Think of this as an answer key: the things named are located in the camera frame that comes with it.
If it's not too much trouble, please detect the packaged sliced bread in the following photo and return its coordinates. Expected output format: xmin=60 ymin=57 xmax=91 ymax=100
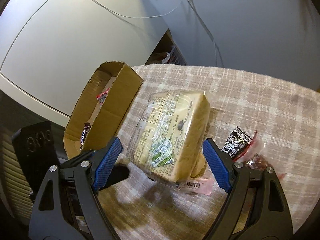
xmin=127 ymin=89 xmax=210 ymax=184

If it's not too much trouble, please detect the red date snack packet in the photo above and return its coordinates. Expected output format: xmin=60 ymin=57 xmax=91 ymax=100
xmin=234 ymin=130 xmax=286 ymax=181

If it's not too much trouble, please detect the pink small sachet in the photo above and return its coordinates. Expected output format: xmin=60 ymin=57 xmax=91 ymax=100
xmin=177 ymin=178 xmax=214 ymax=196

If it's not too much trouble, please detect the black-white snack packet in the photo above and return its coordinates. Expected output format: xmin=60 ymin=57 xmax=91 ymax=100
xmin=221 ymin=126 xmax=252 ymax=161

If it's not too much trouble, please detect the right Snickers bar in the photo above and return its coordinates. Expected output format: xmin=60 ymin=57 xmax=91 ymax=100
xmin=80 ymin=122 xmax=91 ymax=150

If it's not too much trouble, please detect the snickers bar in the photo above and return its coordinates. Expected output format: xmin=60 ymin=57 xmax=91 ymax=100
xmin=80 ymin=122 xmax=91 ymax=150
xmin=96 ymin=87 xmax=110 ymax=107

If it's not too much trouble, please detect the plaid beige tablecloth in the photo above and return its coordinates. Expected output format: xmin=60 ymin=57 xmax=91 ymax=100
xmin=99 ymin=64 xmax=319 ymax=239

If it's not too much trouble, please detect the brown cardboard box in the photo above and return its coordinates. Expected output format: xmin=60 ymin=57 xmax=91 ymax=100
xmin=63 ymin=61 xmax=143 ymax=159

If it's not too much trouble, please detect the left Snickers bar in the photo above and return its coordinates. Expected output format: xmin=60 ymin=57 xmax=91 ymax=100
xmin=96 ymin=87 xmax=110 ymax=107

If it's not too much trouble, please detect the white cabinet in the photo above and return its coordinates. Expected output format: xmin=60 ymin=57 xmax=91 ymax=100
xmin=1 ymin=0 xmax=167 ymax=126

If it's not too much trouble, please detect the white cable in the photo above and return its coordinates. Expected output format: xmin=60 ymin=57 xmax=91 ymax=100
xmin=66 ymin=0 xmax=226 ymax=68

